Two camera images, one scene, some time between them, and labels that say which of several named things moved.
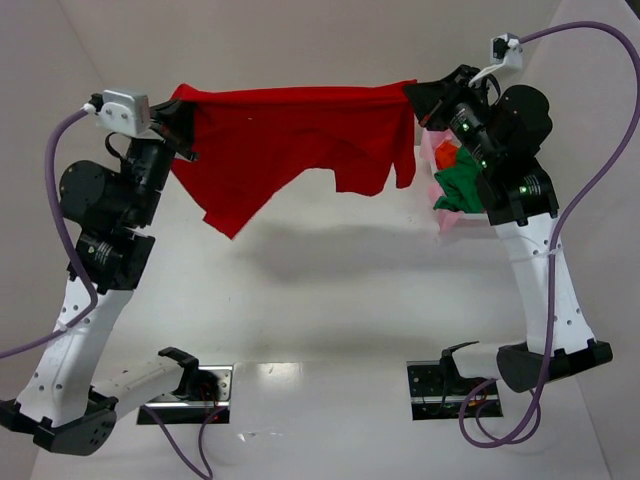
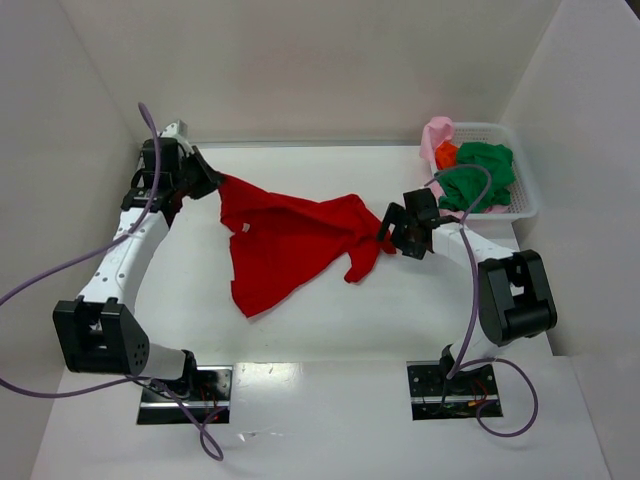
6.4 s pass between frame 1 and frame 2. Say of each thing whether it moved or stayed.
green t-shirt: stayed
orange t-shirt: stayed
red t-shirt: moved
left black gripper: moved
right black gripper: moved
